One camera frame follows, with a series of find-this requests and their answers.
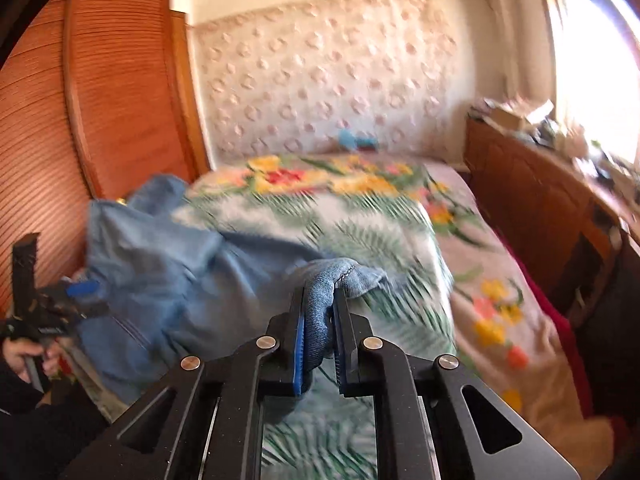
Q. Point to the window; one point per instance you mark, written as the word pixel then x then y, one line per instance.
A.
pixel 595 70

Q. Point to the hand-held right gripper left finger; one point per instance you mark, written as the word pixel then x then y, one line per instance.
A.
pixel 299 355

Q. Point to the person's left forearm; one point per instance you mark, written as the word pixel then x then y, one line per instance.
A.
pixel 45 435

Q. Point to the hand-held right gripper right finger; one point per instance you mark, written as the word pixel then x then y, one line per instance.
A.
pixel 341 355

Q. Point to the blue denim pants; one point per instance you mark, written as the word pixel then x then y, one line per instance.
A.
pixel 175 285

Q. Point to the wooden louvred wardrobe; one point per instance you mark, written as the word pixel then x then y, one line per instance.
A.
pixel 100 110

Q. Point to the leaf print cloth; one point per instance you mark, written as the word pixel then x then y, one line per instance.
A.
pixel 380 240

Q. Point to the wooden cabinet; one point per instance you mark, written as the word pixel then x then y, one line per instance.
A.
pixel 530 185

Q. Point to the circle pattern curtain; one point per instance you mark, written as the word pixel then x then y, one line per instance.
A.
pixel 325 70

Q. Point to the dark red bed skirt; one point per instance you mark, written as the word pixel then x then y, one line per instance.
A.
pixel 565 325

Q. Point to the cardboard box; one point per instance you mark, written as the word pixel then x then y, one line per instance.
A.
pixel 505 117

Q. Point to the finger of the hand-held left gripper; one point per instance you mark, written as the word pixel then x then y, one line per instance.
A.
pixel 92 308
pixel 82 289

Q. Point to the person's left hand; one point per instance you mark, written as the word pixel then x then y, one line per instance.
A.
pixel 17 352

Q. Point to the blue plush toy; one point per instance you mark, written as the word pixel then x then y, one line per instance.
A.
pixel 355 141

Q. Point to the floral blanket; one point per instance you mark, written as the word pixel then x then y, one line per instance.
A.
pixel 500 310

